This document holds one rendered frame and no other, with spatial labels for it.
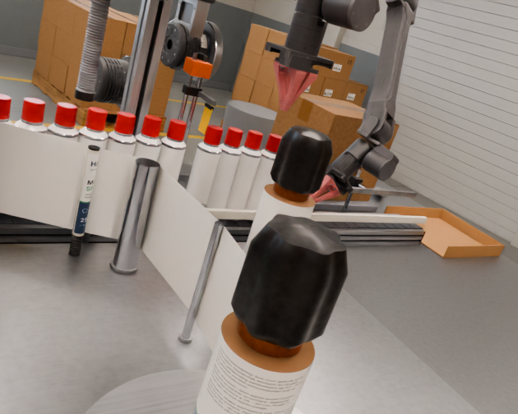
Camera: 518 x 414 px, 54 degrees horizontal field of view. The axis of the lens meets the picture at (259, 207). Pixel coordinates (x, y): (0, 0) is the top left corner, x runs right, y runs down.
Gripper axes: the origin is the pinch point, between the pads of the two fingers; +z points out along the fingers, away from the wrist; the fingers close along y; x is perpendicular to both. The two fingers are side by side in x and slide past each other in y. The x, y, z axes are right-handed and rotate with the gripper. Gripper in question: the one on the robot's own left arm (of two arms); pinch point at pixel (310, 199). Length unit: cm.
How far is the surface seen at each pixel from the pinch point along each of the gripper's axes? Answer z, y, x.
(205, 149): 12.8, 1.0, -32.4
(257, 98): -102, -332, 189
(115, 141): 25, 1, -46
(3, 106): 34, 0, -63
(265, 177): 6.2, 1.8, -16.8
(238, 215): 16.5, 3.1, -15.2
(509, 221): -190, -138, 354
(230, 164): 10.8, 1.4, -25.7
